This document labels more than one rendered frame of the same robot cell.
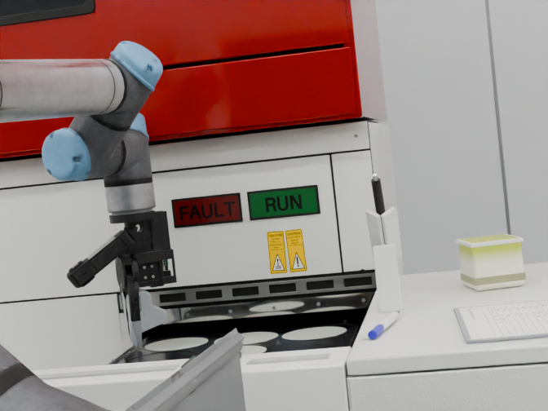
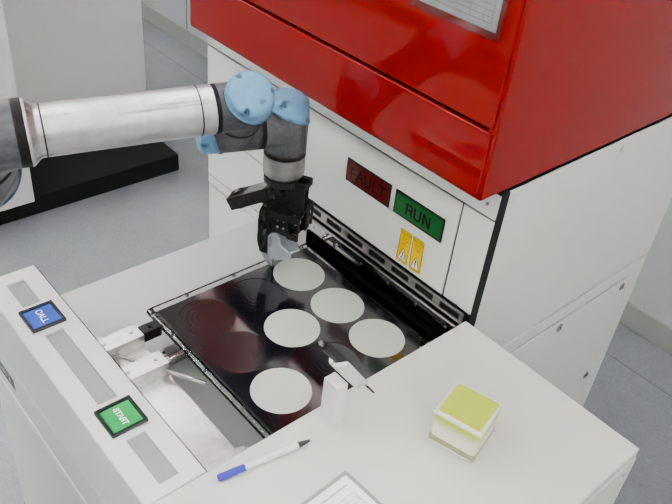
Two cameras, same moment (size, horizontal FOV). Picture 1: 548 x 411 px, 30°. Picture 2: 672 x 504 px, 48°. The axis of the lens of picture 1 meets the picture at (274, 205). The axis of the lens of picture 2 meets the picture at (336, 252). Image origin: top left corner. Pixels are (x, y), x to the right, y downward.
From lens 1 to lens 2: 1.09 m
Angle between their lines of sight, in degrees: 47
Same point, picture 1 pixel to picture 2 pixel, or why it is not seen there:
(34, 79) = (91, 131)
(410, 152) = not seen: outside the picture
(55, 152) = not seen: hidden behind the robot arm
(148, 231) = (289, 193)
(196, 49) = (375, 56)
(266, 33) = (429, 76)
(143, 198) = (283, 174)
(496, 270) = (449, 439)
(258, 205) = (401, 205)
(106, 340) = not seen: hidden behind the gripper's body
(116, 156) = (253, 143)
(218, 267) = (365, 227)
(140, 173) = (284, 154)
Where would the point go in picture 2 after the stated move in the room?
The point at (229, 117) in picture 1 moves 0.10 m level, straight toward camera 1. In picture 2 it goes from (384, 131) to (348, 152)
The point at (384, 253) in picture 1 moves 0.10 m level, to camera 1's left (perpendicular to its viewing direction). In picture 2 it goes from (330, 387) to (277, 352)
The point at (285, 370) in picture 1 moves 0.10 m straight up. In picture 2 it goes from (121, 476) to (115, 426)
